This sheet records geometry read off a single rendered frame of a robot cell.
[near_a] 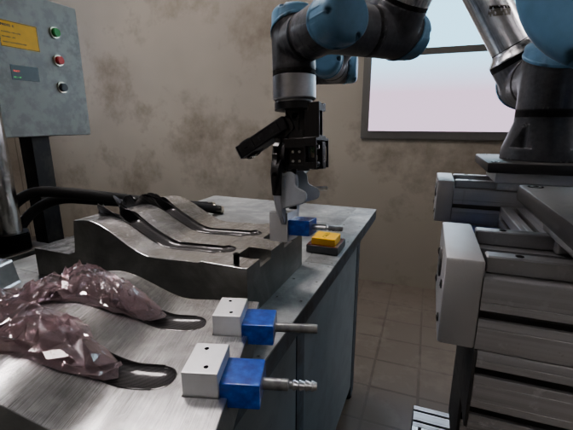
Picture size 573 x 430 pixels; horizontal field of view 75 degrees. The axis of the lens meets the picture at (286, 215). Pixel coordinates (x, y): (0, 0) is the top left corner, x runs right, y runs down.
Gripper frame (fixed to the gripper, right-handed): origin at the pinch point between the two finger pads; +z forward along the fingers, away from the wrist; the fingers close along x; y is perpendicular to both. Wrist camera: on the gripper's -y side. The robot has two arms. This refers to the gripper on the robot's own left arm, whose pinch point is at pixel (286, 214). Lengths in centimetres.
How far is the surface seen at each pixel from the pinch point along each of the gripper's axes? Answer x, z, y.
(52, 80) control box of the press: 20, -36, -87
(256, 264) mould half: -10.2, 6.8, -1.3
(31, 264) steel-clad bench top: -11, 12, -59
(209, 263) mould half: -13.6, 6.2, -8.1
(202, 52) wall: 180, -87, -143
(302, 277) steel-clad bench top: 6.6, 14.2, 0.4
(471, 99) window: 189, -41, 38
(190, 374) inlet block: -36.5, 9.5, 5.5
